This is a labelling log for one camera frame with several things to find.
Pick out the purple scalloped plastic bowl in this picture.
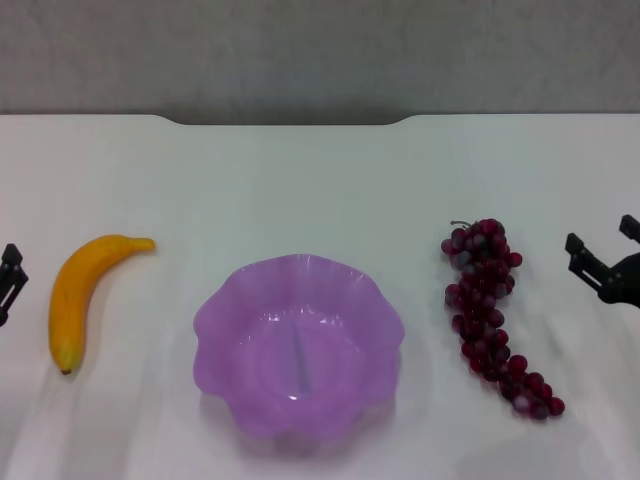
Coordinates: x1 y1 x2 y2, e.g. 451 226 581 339
192 253 405 442

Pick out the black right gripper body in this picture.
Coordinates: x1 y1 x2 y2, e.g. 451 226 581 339
602 252 640 307

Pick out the yellow banana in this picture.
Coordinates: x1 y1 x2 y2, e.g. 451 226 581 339
48 234 157 376

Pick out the dark red grape bunch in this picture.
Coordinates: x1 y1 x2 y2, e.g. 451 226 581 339
440 218 567 421

